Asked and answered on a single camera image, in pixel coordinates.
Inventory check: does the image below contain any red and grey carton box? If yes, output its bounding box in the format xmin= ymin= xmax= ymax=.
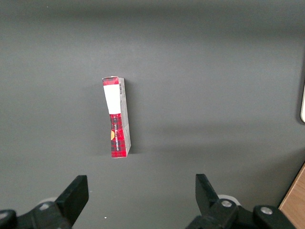
xmin=102 ymin=76 xmax=132 ymax=159

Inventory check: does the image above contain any dark grey table mat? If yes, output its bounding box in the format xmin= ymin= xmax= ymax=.
xmin=0 ymin=0 xmax=305 ymax=229

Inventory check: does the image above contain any oak wooden drawer cabinet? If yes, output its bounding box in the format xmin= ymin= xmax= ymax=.
xmin=278 ymin=163 xmax=305 ymax=229

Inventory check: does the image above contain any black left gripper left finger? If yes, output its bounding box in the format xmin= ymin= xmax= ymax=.
xmin=0 ymin=175 xmax=90 ymax=229

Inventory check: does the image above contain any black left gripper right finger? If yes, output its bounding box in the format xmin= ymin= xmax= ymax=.
xmin=185 ymin=173 xmax=297 ymax=229

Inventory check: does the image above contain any cream plastic tray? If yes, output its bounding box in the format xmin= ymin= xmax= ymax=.
xmin=299 ymin=82 xmax=305 ymax=124

